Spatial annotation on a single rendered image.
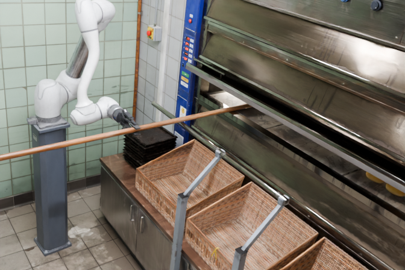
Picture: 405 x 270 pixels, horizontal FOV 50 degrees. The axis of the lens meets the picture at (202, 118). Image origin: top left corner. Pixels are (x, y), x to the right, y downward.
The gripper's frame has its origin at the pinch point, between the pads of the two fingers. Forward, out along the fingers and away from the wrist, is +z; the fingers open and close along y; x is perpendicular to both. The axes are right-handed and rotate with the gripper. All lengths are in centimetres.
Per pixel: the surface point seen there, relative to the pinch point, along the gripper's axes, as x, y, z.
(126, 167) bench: -25, 61, -53
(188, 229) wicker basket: -18, 51, 36
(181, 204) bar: -7.6, 27.9, 39.8
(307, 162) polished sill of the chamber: -67, 2, 69
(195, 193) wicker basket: -51, 60, -2
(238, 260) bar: -7, 27, 87
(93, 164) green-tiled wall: -31, 98, -122
